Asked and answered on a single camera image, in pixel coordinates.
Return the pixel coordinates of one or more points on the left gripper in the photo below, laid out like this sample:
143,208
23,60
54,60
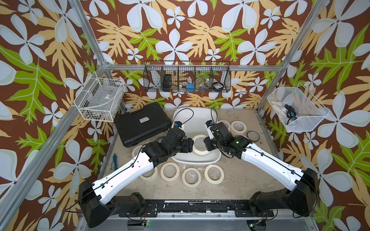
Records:
187,145

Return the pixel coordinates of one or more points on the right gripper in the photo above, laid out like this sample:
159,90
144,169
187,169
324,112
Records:
207,143

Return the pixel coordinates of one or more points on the masking tape roll eight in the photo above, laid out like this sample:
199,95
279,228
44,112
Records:
227,124

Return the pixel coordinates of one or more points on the masking tape roll eleven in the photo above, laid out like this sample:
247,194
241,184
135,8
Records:
199,146

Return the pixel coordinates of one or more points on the white plastic storage box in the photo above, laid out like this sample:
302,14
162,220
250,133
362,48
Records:
194,120

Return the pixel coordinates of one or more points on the masking tape roll seven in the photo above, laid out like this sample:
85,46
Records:
170,172

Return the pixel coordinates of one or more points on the masking tape roll twelve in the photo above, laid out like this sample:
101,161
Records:
214,174

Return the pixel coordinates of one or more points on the masking tape roll four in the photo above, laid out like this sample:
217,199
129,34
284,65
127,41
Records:
150,175

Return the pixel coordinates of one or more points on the masking tape roll one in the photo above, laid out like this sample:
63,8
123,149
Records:
137,150

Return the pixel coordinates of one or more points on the masking tape roll nine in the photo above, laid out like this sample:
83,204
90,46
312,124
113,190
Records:
191,177

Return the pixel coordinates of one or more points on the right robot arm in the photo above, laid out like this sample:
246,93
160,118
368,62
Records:
301,187

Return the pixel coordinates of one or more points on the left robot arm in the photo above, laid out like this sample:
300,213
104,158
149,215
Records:
99,200

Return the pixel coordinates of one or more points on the masking tape roll five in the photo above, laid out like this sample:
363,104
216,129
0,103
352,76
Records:
238,128

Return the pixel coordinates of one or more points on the blue box in basket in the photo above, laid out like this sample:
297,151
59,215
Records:
190,88

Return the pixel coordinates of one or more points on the black box in basket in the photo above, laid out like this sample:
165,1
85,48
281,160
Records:
166,82

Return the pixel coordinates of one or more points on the black plastic tool case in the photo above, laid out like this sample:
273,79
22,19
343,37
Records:
141,124

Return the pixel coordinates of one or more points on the white mesh basket right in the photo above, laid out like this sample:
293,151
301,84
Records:
297,108

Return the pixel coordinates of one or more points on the blue cable tie bundle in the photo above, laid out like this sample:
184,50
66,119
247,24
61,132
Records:
114,164

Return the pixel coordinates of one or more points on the black wire basket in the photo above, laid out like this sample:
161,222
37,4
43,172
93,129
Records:
207,76

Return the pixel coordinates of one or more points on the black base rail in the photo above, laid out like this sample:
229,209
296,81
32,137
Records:
240,208

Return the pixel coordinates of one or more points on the white wire basket left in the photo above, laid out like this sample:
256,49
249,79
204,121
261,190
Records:
101,98

